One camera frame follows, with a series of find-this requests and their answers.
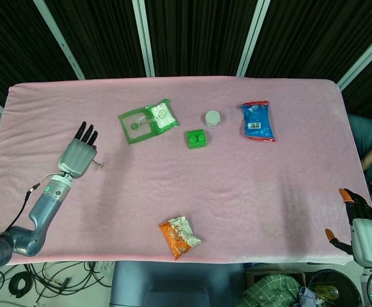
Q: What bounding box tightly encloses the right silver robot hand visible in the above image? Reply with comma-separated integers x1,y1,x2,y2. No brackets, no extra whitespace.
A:
325,187,372,266

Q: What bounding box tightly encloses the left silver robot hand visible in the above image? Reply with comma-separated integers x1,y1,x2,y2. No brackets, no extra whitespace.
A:
56,121,99,179

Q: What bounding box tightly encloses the black round bin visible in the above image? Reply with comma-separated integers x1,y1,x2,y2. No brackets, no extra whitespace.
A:
307,268,364,307

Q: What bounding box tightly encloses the yellow bottle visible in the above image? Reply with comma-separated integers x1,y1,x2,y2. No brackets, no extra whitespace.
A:
315,284,339,301

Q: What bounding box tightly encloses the crumpled blue grey cloth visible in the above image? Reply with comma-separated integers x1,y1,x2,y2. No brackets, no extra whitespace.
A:
298,287,317,307

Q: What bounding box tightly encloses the green cotton pad bag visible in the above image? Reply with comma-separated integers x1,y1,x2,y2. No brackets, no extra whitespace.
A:
118,98,180,146

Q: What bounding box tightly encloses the green checkered cloth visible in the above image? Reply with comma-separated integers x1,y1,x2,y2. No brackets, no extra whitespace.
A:
243,274,302,307

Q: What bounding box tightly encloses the black curtain panel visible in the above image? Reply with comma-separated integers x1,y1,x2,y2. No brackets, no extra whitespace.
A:
43,0,148,81
341,52,372,113
149,0,257,77
245,0,372,86
0,0,80,108

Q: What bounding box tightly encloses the green toy building brick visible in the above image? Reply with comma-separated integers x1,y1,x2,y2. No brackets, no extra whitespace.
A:
183,128,209,150

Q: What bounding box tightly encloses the orange snack packet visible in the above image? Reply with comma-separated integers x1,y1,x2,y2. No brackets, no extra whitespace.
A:
159,216,203,262

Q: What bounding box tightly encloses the pink table cloth mat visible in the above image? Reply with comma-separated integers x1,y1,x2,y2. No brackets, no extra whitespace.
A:
0,75,372,269

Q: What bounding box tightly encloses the small white plastic jar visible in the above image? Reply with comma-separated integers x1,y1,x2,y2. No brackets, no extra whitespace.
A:
204,110,222,129

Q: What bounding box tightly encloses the blue snack packet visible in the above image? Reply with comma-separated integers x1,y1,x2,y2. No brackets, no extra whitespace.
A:
239,100,277,144

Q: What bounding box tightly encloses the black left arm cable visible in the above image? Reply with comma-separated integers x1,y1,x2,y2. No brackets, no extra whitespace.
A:
0,174,61,288

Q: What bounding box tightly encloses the black floor cable tangle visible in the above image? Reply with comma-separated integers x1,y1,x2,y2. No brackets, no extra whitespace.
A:
0,261,113,307

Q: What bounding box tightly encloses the coiled black cable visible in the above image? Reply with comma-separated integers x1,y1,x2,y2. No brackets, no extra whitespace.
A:
9,271,33,298

